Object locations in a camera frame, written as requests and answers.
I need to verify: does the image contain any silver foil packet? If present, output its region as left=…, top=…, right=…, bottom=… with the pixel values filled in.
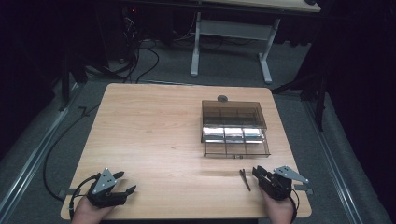
left=202, top=126, right=225, bottom=144
left=243, top=127, right=264, bottom=145
left=224, top=127, right=244, bottom=144

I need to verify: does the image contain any grey metal table clamp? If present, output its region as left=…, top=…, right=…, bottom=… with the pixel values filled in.
left=58, top=188, right=77, bottom=198
left=293, top=184, right=314, bottom=196

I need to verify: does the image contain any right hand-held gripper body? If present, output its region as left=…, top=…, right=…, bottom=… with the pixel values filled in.
left=259, top=165, right=311, bottom=201

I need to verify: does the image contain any brown transparent drawer box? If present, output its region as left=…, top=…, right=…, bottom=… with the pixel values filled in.
left=201, top=99, right=272, bottom=159

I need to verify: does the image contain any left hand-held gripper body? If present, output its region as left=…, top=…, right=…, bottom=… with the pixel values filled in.
left=86, top=167, right=128, bottom=209

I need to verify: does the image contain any person's left hand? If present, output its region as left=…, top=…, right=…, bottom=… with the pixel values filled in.
left=70, top=196, right=116, bottom=224

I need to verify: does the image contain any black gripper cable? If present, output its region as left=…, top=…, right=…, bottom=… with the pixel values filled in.
left=289, top=188, right=301, bottom=224
left=68, top=174, right=101, bottom=220

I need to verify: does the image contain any aluminium floor rail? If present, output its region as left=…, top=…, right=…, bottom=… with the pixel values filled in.
left=302, top=98, right=364, bottom=224
left=0, top=83, right=82, bottom=219

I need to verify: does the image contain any black tripod stand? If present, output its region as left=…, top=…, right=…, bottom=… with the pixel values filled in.
left=271, top=69, right=329, bottom=133

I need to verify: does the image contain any desk with white legs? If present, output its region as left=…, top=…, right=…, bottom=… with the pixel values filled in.
left=190, top=0, right=322, bottom=85

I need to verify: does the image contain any person's right hand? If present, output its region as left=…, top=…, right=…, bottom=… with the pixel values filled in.
left=260, top=186, right=296, bottom=224

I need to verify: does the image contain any black floor cable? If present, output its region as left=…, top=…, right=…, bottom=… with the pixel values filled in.
left=42, top=104, right=101, bottom=203

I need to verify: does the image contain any bundle of black cables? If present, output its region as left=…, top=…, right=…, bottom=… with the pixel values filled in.
left=86, top=12, right=161, bottom=84

